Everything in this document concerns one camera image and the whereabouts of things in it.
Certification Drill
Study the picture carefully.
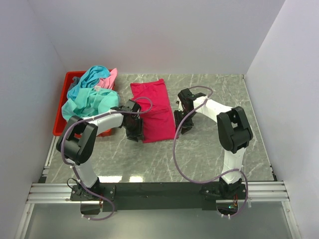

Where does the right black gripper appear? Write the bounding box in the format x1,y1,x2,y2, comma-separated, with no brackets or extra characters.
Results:
173,109,196,134

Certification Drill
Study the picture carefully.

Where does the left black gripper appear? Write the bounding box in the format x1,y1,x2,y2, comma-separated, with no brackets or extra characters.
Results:
124,117,145,142

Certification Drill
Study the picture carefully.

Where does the magenta t shirt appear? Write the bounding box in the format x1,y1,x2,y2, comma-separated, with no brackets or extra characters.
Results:
130,79,175,143

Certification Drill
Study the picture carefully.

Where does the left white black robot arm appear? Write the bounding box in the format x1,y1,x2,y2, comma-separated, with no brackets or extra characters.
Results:
56,108,144,200

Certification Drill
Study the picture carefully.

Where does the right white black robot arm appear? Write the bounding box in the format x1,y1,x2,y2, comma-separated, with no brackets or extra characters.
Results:
172,93,253,199

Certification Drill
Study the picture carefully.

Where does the teal green t shirt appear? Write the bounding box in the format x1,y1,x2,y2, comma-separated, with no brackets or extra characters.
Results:
61,88,120,121

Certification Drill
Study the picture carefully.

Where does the pink t shirt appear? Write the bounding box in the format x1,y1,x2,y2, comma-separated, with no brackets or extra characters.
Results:
97,68,118,89

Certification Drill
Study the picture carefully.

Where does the light blue t shirt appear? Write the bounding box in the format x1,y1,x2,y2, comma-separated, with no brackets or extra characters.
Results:
66,65,110,100

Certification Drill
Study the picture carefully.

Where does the black base beam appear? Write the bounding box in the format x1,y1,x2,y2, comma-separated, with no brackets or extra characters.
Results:
70,182,247,215

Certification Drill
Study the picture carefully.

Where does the red plastic bin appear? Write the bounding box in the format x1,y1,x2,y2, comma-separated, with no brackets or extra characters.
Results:
53,71,101,136

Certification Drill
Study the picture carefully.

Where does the grey t shirt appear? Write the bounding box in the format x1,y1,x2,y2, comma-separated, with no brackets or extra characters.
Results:
68,77,81,91

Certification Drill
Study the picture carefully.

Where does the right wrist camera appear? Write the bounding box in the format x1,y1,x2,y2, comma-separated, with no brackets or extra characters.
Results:
177,88,206,108

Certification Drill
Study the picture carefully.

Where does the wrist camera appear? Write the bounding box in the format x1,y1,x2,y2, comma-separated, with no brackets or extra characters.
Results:
177,88,206,108
111,100,141,118

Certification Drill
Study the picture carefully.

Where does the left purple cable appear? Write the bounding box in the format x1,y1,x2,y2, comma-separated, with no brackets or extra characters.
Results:
61,97,153,221

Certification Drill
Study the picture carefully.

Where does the purple cable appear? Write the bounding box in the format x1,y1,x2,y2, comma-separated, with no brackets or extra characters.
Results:
173,86,249,219
61,97,153,221

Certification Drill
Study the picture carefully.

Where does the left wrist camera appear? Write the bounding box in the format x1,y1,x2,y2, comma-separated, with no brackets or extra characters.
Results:
111,100,141,118

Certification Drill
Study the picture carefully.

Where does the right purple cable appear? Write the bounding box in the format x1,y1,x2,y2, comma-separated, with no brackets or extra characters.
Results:
173,86,249,219

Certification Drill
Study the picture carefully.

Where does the aluminium rail frame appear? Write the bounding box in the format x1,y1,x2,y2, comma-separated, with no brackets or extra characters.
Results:
14,136,83,239

